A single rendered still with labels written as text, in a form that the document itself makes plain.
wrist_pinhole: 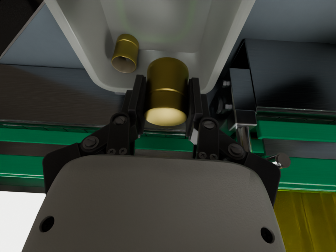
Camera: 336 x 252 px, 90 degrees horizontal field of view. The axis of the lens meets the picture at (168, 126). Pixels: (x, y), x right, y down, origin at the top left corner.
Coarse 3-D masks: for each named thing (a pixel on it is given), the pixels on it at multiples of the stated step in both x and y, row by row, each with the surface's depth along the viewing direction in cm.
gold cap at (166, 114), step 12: (156, 60) 13; (168, 60) 13; (156, 72) 13; (168, 72) 12; (180, 72) 13; (156, 84) 12; (168, 84) 12; (180, 84) 12; (156, 96) 12; (168, 96) 12; (180, 96) 12; (144, 108) 12; (156, 108) 11; (168, 108) 11; (180, 108) 12; (156, 120) 13; (168, 120) 13; (180, 120) 13
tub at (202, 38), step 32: (64, 0) 15; (96, 0) 20; (128, 0) 20; (160, 0) 20; (192, 0) 20; (224, 0) 17; (64, 32) 17; (96, 32) 21; (128, 32) 24; (160, 32) 24; (192, 32) 24; (224, 32) 17; (96, 64) 22; (192, 64) 27; (224, 64) 20
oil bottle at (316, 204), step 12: (300, 192) 30; (312, 192) 30; (324, 192) 30; (312, 204) 29; (324, 204) 29; (312, 216) 28; (324, 216) 28; (312, 228) 28; (324, 228) 28; (312, 240) 27; (324, 240) 27
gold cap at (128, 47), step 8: (120, 40) 24; (128, 40) 24; (136, 40) 25; (120, 48) 23; (128, 48) 24; (136, 48) 25; (120, 56) 26; (128, 56) 23; (136, 56) 25; (112, 64) 24; (120, 64) 26; (128, 64) 26; (136, 64) 24; (128, 72) 26
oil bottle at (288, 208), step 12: (288, 192) 30; (276, 204) 29; (288, 204) 29; (300, 204) 29; (276, 216) 28; (288, 216) 28; (300, 216) 28; (288, 228) 27; (300, 228) 28; (288, 240) 27; (300, 240) 27
